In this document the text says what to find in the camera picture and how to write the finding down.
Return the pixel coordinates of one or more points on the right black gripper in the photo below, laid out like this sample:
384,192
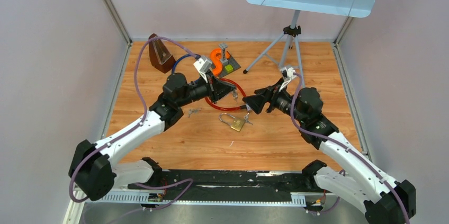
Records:
257,102

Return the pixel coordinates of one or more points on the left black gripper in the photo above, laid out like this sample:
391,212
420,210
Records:
219,89

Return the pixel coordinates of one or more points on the red lock silver keys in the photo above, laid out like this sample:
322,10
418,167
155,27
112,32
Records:
235,95

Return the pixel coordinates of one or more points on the padlock silver keys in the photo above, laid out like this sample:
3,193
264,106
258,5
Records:
246,118

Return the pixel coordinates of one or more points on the brass padlock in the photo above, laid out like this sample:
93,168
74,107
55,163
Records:
232,121

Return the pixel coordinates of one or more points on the blue cable lock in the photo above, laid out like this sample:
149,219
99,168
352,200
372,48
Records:
173,70

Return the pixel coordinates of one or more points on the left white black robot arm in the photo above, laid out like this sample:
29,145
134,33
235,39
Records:
96,167

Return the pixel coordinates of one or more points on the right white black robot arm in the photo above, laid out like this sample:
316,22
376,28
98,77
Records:
379,196

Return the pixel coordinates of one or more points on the small silver key bunch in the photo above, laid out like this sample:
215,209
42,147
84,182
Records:
193,111

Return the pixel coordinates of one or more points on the orange S block toy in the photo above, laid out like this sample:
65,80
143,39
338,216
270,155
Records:
223,63

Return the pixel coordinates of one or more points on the brown wooden metronome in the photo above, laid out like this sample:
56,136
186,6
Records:
160,57

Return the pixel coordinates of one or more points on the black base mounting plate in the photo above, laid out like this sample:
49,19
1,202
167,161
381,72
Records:
237,186

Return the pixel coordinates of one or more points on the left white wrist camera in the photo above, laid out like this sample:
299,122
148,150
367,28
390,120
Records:
202,65

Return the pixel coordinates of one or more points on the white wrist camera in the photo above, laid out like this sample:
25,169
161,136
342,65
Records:
202,65
288,74

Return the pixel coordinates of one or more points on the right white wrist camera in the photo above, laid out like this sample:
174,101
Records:
288,74

